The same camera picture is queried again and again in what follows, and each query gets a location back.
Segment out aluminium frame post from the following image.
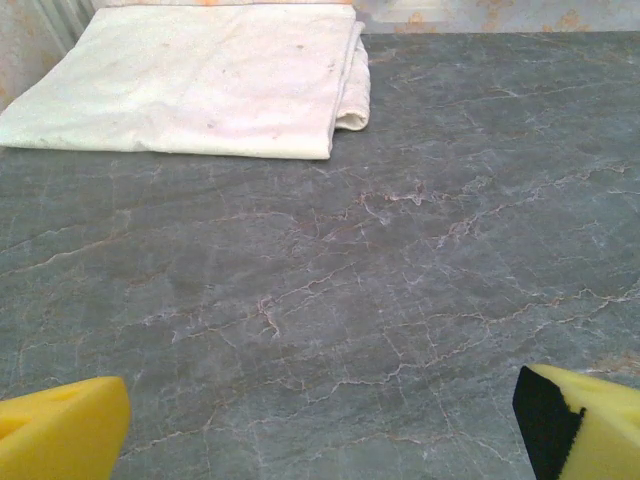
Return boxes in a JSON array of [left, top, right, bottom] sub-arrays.
[[35, 0, 97, 57]]

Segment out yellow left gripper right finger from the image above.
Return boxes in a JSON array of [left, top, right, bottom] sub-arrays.
[[513, 363, 640, 480]]

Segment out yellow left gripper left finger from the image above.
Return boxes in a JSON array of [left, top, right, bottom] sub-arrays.
[[0, 375, 133, 480]]

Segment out white folded t-shirt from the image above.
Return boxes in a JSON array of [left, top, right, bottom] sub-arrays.
[[0, 3, 372, 162]]

